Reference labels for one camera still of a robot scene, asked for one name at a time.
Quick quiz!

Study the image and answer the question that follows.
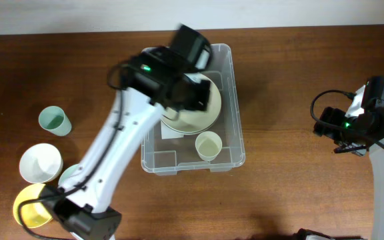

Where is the mint green cup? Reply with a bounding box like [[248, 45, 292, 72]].
[[38, 106, 72, 137]]

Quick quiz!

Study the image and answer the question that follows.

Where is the mint green bowl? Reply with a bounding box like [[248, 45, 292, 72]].
[[58, 164, 79, 185]]

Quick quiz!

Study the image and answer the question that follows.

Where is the clear plastic storage bin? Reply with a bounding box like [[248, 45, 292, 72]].
[[141, 43, 245, 175]]

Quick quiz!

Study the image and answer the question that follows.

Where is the yellow bowl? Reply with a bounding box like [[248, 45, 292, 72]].
[[13, 183, 53, 228]]

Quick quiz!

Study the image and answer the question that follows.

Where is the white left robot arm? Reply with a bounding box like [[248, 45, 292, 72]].
[[39, 25, 213, 239]]

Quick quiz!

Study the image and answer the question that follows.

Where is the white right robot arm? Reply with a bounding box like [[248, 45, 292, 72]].
[[313, 76, 384, 239]]

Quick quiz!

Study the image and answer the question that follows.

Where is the white paper label in bin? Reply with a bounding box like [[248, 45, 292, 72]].
[[161, 121, 184, 139]]

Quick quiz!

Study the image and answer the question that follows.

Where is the cream cup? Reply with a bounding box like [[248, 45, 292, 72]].
[[195, 131, 223, 162]]

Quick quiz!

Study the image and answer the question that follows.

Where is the white bowl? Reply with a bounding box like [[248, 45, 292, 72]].
[[19, 143, 63, 183]]

